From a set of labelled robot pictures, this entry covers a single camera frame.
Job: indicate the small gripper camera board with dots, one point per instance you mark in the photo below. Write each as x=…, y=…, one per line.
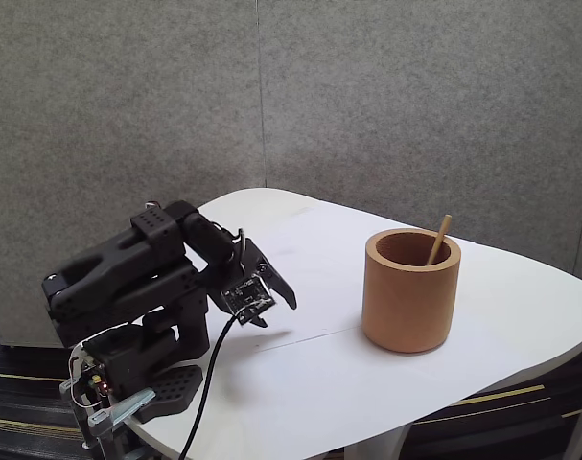
x=247, y=292

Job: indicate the motor controller board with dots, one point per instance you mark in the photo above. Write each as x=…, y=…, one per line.
x=96, y=381

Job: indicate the brown cork pen holder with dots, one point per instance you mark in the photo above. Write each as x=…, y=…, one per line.
x=405, y=306

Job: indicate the grey metal table clamp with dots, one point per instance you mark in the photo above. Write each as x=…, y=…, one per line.
x=132, y=402

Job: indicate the grey felt partition panel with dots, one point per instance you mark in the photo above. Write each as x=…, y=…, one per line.
x=127, y=96
x=415, y=96

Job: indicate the light wooden pen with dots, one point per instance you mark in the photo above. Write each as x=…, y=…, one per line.
x=439, y=239

